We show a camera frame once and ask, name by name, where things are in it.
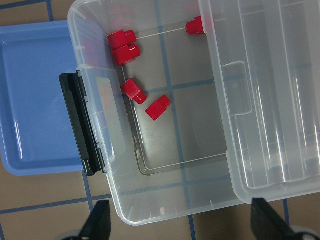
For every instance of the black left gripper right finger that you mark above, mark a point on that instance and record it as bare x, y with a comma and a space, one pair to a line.
266, 224

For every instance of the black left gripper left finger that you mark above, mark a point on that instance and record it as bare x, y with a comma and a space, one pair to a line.
98, 225

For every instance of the red block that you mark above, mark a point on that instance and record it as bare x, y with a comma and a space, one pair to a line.
195, 27
123, 47
158, 107
133, 91

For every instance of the clear plastic box lid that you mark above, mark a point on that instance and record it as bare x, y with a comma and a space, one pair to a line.
265, 57

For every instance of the clear plastic storage box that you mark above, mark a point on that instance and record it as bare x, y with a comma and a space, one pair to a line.
150, 73

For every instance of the blue plastic tray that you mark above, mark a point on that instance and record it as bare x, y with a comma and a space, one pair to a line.
36, 135

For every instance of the black box latch handle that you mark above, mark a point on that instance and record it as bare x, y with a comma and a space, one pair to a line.
74, 93

